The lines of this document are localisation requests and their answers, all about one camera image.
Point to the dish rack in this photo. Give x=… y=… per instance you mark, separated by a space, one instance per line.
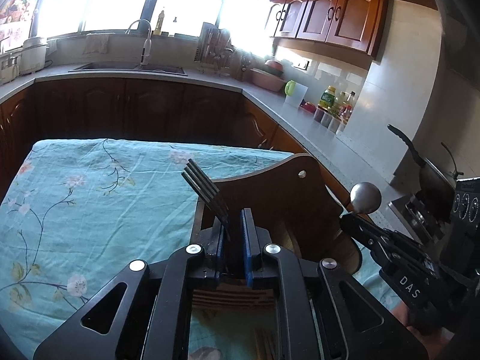
x=214 y=50

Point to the kitchen sink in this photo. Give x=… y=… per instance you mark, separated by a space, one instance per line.
x=133 y=67

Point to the black wok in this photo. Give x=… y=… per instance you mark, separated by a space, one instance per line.
x=437 y=192

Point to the person right hand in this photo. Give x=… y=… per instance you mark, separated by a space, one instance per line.
x=434 y=343

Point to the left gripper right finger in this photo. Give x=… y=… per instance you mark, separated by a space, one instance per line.
x=322 y=311

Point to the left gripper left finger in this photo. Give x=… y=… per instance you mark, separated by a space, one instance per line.
x=144 y=312

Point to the spice jars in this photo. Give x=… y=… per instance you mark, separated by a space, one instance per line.
x=324 y=118

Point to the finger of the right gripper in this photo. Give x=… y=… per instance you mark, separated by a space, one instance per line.
x=385 y=245

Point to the wooden utensil holder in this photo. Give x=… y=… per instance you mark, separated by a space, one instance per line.
x=291 y=201

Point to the yellow oil bottle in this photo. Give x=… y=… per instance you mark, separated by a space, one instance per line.
x=327 y=99

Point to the window frame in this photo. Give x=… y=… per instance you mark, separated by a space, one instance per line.
x=150 y=3

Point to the white jug green handle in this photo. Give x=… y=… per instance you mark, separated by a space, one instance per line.
x=295 y=93

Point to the pink basin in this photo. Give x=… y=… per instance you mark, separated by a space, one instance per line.
x=269 y=76

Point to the kitchen faucet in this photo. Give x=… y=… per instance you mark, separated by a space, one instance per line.
x=147 y=44

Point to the white cooker pot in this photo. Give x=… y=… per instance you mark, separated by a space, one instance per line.
x=33 y=55

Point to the dish soap bottle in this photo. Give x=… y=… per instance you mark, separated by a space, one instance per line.
x=159 y=23

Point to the metal spoon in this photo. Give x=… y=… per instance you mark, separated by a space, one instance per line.
x=364 y=198

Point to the upper wooden cabinets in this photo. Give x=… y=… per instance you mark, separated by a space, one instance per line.
x=352 y=24

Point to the tropical fruit poster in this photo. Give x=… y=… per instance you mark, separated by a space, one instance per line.
x=16 y=21

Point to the metal fork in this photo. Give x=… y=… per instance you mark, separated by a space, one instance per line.
x=207 y=190

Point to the teal floral tablecloth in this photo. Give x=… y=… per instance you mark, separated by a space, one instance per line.
x=78 y=211

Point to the gas stove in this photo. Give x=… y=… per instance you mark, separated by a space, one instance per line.
x=427 y=224

